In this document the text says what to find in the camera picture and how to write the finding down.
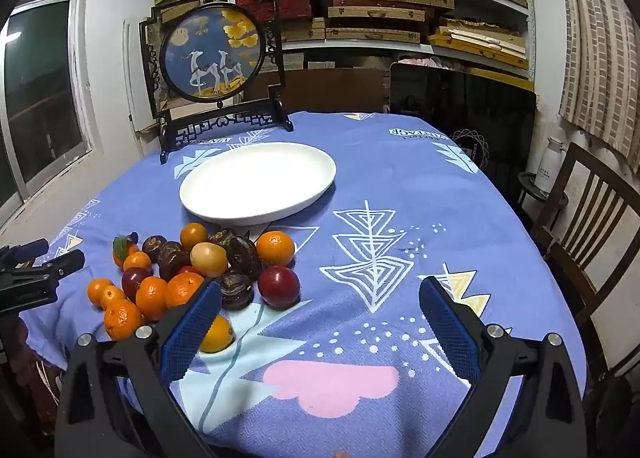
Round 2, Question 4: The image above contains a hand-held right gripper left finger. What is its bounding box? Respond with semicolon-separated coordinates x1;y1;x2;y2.
54;279;223;458

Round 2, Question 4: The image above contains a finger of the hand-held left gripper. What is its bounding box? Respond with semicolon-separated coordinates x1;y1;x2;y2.
32;249;86;285
0;239;50;269

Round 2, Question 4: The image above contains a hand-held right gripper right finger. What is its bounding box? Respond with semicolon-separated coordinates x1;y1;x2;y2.
419;275;587;458

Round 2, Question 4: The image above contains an orange tangerine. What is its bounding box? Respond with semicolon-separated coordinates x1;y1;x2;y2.
165;272;206;309
180;223;208;251
123;251;152;273
100;286;127;311
256;231;296;267
135;276;169;321
199;315;236;354
87;278;115;307
104;299;143;341

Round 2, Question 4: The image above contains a tangerine with green leaf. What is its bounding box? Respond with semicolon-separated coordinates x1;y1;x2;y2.
111;233;141;269

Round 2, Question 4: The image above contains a pale yellow round fruit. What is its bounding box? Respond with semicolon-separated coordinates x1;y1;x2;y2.
190;242;230;279

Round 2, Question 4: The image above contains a dark purple plum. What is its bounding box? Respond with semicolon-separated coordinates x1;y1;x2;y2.
121;267;151;301

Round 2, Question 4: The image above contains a white oval plate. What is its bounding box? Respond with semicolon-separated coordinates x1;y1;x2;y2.
179;142;337;227

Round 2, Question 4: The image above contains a window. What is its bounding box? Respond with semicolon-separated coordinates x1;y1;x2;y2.
0;0;96;223

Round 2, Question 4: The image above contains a blue printed tablecloth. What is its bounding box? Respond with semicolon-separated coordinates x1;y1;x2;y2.
20;110;588;458

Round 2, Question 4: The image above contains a white kettle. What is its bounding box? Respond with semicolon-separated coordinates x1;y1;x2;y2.
534;137;568;193

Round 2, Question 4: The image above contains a black flat panel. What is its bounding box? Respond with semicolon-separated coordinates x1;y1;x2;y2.
389;62;538;203

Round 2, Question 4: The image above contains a wooden chair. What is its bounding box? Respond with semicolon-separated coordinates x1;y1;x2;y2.
530;143;640;333

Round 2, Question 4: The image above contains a brown board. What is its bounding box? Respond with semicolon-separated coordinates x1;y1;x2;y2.
282;52;391;113

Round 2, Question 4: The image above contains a round deer screen black stand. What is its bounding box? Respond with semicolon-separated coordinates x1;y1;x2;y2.
138;0;295;165

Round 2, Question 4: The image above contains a stack of yellow wooden frames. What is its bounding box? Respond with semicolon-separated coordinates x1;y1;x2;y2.
427;18;530;69

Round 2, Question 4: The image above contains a stack of flat brown boxes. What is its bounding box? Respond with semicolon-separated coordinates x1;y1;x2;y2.
277;0;456;43

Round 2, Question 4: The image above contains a striped curtain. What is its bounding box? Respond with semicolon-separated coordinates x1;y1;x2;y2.
555;0;640;153

